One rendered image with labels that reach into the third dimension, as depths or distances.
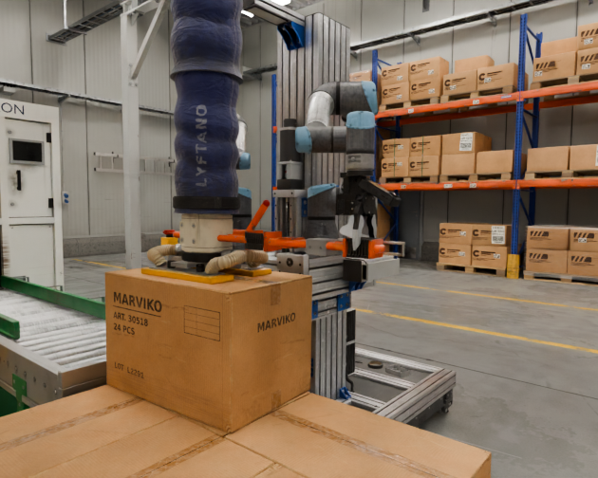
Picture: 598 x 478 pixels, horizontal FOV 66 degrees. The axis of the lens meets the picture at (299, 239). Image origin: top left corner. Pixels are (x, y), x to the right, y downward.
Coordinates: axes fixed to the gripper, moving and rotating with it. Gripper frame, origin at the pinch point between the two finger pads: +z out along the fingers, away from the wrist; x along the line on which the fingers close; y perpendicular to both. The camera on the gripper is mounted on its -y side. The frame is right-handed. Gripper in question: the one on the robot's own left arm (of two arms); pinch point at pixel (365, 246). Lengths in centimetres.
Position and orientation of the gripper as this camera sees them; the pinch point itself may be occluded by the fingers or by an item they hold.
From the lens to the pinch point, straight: 125.8
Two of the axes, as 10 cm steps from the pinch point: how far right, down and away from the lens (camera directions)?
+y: -8.1, -0.5, 5.8
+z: 0.0, 10.0, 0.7
